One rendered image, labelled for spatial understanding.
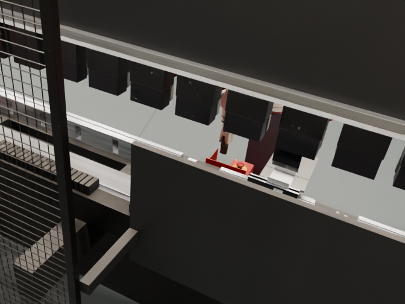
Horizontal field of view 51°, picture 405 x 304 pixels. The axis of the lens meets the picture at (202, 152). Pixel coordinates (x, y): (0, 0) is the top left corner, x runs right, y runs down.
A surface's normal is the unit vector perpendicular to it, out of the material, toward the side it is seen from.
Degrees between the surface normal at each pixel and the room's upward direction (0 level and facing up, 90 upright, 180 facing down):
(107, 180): 0
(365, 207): 0
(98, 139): 90
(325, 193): 0
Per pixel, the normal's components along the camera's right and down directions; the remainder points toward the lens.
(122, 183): 0.11, -0.83
